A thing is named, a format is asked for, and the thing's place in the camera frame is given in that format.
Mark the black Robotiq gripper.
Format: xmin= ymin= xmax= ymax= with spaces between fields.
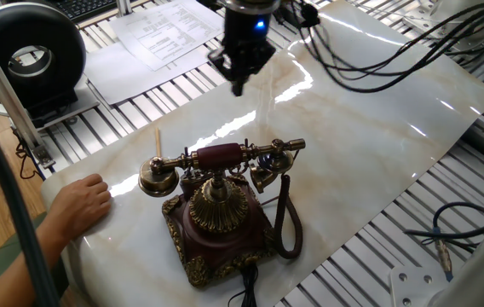
xmin=206 ymin=6 xmax=277 ymax=97

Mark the red brass phone handset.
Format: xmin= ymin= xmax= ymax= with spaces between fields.
xmin=137 ymin=137 xmax=307 ymax=199

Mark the thin wooden stick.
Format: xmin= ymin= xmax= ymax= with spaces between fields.
xmin=153 ymin=126 xmax=164 ymax=159

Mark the antique red brass phone base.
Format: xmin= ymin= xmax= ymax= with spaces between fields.
xmin=160 ymin=169 xmax=278 ymax=288

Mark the person's bare forearm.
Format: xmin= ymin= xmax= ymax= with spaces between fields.
xmin=0 ymin=224 xmax=71 ymax=307

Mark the person's bare hand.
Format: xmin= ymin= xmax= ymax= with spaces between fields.
xmin=47 ymin=172 xmax=112 ymax=249

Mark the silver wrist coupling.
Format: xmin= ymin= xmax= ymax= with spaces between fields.
xmin=223 ymin=0 xmax=282 ymax=14

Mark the printed white paper sheet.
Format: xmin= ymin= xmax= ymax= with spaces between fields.
xmin=109 ymin=0 xmax=226 ymax=72

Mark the glossy marble pattern sheet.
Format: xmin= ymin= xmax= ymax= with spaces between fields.
xmin=39 ymin=0 xmax=484 ymax=307

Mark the black computer keyboard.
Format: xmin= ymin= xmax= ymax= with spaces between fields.
xmin=48 ymin=0 xmax=120 ymax=23

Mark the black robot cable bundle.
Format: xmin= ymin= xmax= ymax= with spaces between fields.
xmin=291 ymin=0 xmax=484 ymax=94

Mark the dark brown coiled handset cord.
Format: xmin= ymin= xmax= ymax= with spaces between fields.
xmin=273 ymin=173 xmax=304 ymax=261

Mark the black phone line cable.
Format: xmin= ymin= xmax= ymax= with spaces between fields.
xmin=226 ymin=264 xmax=261 ymax=307

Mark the aluminium frame bar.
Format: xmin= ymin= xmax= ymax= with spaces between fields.
xmin=0 ymin=15 xmax=56 ymax=170

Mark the black floor cable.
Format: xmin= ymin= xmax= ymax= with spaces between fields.
xmin=13 ymin=127 xmax=42 ymax=181

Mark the black blue base cable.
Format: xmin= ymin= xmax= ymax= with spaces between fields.
xmin=402 ymin=201 xmax=484 ymax=283

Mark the thick black hose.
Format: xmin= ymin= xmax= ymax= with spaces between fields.
xmin=0 ymin=93 xmax=62 ymax=307

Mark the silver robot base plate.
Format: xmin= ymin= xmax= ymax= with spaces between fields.
xmin=388 ymin=264 xmax=452 ymax=307

